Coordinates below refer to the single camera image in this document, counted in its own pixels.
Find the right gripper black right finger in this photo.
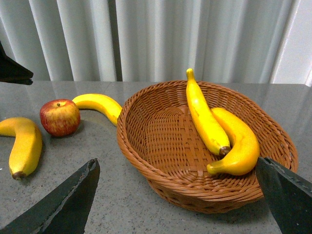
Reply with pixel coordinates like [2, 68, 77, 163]
[255, 157, 312, 234]

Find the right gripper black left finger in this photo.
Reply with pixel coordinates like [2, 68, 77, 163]
[0, 158, 100, 234]

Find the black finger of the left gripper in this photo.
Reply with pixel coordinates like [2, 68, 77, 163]
[0, 44, 34, 85]

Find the red yellow apple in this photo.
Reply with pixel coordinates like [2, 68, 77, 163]
[39, 99, 80, 137]

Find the curved yellow banana in basket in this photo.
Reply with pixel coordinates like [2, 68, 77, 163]
[207, 107, 260, 176]

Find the brown wicker basket with bananas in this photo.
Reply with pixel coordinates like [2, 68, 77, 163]
[117, 80, 298, 214]

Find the yellow banana behind basket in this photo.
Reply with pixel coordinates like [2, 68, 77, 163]
[72, 93, 122, 126]

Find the straight yellow banana in basket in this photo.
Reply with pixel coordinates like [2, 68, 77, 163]
[186, 68, 231, 156]

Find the grey pleated curtain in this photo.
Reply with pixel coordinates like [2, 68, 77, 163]
[0, 0, 312, 86]

